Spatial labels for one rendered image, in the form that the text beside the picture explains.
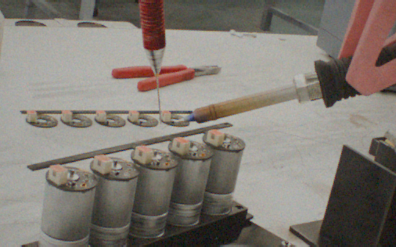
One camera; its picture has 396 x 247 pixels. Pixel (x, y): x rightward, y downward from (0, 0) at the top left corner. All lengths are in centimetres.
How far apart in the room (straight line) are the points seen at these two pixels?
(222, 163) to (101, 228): 9
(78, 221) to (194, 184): 8
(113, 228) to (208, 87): 37
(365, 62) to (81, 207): 15
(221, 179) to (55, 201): 12
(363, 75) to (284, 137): 28
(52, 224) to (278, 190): 23
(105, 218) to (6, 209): 10
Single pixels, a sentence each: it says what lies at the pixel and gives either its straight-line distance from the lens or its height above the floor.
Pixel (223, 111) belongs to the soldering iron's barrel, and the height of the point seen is 85.
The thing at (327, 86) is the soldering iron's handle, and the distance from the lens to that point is 40.
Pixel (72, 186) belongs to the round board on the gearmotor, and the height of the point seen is 81.
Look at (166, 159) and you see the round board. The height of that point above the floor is 81.
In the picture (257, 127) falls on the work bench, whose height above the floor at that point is 75.
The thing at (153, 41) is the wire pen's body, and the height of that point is 88.
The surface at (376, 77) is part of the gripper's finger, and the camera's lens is 40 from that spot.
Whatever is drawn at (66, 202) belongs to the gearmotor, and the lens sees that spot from 38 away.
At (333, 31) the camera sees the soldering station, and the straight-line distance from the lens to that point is 95.
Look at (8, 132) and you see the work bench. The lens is 59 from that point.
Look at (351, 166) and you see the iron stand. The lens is 49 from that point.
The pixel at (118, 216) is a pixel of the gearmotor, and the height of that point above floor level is 79.
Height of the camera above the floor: 98
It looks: 20 degrees down
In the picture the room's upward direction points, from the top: 11 degrees clockwise
